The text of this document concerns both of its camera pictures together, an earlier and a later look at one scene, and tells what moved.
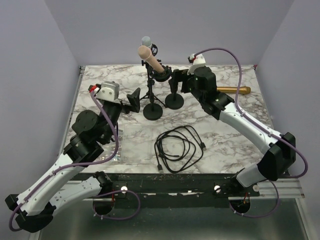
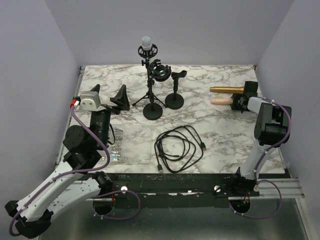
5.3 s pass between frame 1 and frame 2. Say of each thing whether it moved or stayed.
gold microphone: stayed
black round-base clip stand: stayed
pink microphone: moved
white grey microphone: stayed
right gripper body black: moved
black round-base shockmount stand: stayed
